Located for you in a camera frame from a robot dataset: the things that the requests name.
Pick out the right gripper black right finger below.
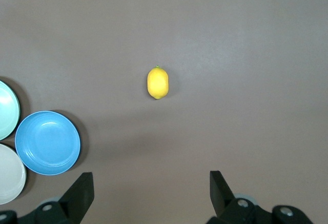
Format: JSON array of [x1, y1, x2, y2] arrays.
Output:
[[206, 170, 258, 224]]

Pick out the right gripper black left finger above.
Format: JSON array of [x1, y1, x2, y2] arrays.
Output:
[[17, 172, 94, 224]]

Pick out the yellow lemon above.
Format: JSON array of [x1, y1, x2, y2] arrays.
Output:
[[147, 65, 170, 100]]

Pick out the blue plate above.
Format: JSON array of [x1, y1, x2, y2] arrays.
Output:
[[14, 110, 81, 176]]

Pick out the beige plate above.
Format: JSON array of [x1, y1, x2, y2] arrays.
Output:
[[0, 144, 27, 205]]

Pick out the mint green plate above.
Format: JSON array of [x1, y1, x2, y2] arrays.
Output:
[[0, 80, 21, 141]]

